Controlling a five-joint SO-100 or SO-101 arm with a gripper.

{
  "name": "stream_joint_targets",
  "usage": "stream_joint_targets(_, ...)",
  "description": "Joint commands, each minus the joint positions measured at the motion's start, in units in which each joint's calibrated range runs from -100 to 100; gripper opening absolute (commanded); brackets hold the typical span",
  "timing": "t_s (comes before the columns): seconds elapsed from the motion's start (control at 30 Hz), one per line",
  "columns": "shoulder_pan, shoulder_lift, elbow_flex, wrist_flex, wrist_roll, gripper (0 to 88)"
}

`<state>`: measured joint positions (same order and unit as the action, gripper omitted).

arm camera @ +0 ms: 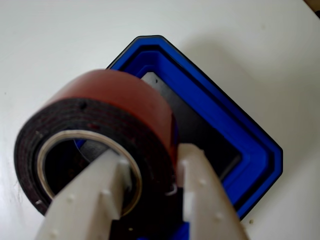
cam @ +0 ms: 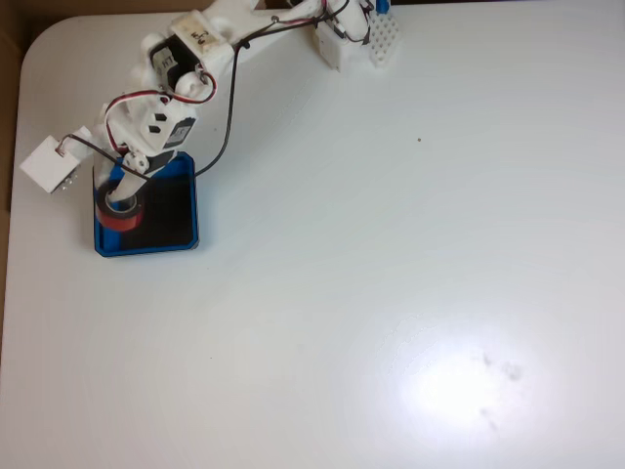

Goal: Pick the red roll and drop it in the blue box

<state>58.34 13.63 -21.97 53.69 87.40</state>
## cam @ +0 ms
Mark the red tape roll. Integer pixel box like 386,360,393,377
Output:
94,181,146,232

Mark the blue square box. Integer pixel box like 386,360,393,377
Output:
92,151,201,258

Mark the white square camera box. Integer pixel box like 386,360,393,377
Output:
20,127,94,195

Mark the red and white servo wire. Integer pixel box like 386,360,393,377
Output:
101,67,219,162

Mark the white perforated base plate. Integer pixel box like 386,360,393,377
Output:
363,9,404,70

